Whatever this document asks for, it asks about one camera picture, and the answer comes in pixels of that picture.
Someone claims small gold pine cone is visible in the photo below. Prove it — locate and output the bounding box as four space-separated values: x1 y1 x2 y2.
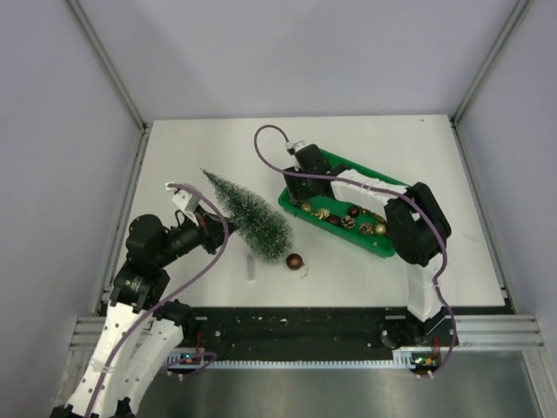
314 208 330 219

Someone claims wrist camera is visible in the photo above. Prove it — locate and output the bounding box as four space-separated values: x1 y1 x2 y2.
285 140 307 155
164 182 203 226

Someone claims pine cone pair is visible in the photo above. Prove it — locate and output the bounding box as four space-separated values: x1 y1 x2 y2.
341 215 374 236

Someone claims purple cable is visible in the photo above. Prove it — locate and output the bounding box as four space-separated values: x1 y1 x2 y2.
253 125 458 380
84 182 231 417

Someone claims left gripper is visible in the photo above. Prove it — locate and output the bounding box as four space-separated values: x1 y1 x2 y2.
156 204 241 266

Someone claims dark brown small bauble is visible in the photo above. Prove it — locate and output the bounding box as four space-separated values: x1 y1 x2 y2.
347 206 360 218

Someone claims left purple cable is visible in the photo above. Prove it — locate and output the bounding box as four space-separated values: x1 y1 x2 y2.
84 182 231 417

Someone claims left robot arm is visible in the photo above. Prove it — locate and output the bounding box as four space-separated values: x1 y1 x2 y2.
50 206 237 417

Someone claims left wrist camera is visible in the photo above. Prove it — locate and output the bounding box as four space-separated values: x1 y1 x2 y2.
164 182 203 226

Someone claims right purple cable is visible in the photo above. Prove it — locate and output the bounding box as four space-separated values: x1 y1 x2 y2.
253 125 458 380

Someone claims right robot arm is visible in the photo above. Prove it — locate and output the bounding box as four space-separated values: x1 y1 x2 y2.
285 142 452 345

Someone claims small green christmas tree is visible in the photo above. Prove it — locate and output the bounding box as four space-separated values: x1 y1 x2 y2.
202 169 292 264

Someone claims green plastic tray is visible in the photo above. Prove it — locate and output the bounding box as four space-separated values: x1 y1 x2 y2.
278 144 407 258

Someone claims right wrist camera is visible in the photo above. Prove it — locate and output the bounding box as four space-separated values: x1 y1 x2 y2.
285 140 307 155

